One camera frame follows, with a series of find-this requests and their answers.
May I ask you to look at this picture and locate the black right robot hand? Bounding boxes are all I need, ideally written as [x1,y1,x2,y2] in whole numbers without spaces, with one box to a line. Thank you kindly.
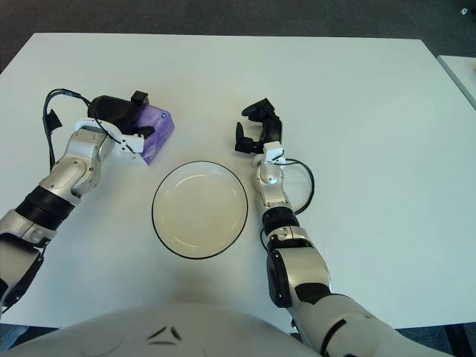
[234,97,284,153]

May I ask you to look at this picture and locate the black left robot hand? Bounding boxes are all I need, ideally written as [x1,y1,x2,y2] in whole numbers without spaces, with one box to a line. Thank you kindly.
[87,89,156,141]

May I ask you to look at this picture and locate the purple tissue paper pack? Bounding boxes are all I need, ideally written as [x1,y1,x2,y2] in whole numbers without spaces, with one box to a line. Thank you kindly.
[130,104,176,167]

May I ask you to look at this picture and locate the white plate with black rim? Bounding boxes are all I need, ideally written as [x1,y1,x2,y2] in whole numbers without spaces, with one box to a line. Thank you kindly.
[151,160,249,260]

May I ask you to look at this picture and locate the white side table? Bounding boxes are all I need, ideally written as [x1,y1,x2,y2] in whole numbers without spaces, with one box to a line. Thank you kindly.
[437,54,476,112]

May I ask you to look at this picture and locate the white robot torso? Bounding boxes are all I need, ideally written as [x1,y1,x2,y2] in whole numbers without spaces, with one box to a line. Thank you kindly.
[0,301,309,357]

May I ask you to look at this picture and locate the black table leg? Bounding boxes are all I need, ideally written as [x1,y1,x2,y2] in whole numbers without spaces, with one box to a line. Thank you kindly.
[443,324,469,357]

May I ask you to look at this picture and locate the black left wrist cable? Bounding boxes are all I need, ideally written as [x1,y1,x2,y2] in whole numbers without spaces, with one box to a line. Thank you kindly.
[42,88,127,168]

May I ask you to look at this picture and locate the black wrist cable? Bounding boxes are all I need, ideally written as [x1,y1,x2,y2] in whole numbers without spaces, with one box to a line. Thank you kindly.
[42,88,127,168]
[284,158,316,215]

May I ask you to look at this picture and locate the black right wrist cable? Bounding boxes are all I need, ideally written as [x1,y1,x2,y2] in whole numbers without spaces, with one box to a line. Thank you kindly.
[284,158,316,215]

